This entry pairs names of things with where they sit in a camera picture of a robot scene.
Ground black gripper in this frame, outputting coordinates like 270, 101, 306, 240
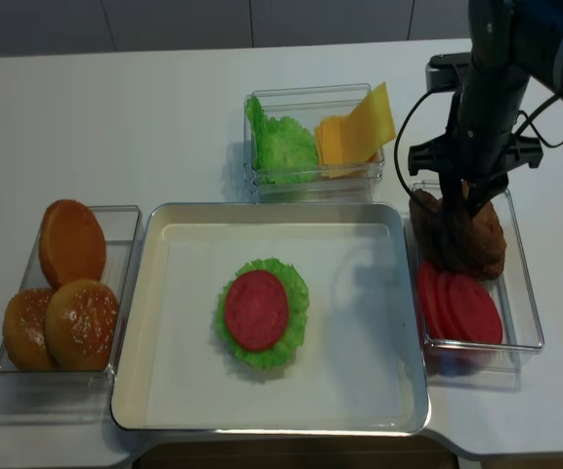
408, 58, 541, 258

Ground brown meat patty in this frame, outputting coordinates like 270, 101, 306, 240
455, 202, 506, 280
409, 199, 448, 271
437, 202, 479, 278

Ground black blue robot arm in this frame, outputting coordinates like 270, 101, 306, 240
408, 1, 563, 265

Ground upright yellow cheese slice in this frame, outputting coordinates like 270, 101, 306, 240
340, 82, 396, 164

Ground stacked orange cheese slices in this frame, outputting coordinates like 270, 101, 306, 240
315, 115, 377, 166

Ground clear lettuce cheese container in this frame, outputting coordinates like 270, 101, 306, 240
243, 83, 385, 203

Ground green lettuce in container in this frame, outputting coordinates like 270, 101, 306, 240
245, 97, 319, 185

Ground green lettuce leaf on tray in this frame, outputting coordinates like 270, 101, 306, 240
214, 258, 310, 370

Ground clear patty tomato container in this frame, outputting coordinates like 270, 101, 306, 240
412, 192, 544, 392

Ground front red tomato slice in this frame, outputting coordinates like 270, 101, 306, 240
447, 275, 502, 345

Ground back red tomato slice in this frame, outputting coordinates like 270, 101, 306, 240
417, 261, 446, 339

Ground middle red tomato slice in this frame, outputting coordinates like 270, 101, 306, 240
436, 272, 464, 341

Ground white metal tray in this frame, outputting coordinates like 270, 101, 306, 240
110, 203, 431, 436

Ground red tomato slice on tray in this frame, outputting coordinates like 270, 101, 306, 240
223, 270, 289, 352

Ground plain bun bottom half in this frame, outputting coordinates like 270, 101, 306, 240
38, 199, 107, 289

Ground right sesame bun top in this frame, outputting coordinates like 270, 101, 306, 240
44, 279, 119, 371

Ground sesame bun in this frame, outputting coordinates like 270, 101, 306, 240
3, 288, 59, 371
44, 279, 119, 371

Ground left sesame bun top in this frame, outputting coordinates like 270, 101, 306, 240
3, 288, 59, 371

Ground clear bun container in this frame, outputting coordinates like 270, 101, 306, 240
0, 205, 144, 425

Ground black camera cable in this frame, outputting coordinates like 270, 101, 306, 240
393, 87, 563, 255

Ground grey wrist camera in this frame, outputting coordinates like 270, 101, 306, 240
425, 53, 471, 92

